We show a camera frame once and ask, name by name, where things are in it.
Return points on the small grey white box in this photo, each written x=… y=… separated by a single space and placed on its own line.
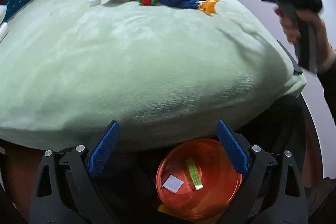
x=173 y=184

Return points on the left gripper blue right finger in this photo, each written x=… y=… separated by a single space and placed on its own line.
x=271 y=190

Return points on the red green toy car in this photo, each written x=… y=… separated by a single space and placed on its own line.
x=148 y=2

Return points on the person's right hand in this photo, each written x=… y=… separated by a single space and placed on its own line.
x=306 y=18

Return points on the light green bed blanket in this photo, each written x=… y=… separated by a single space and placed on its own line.
x=166 y=75

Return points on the folded white floral quilt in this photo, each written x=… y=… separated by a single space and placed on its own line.
x=3 y=26

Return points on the yellow plastic toy piece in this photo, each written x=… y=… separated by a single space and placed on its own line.
x=207 y=6

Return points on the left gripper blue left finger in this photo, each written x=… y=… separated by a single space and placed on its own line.
x=64 y=191

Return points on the green medicine box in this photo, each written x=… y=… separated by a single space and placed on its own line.
x=194 y=175

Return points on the orange plastic basin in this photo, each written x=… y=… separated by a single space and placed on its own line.
x=220 y=181

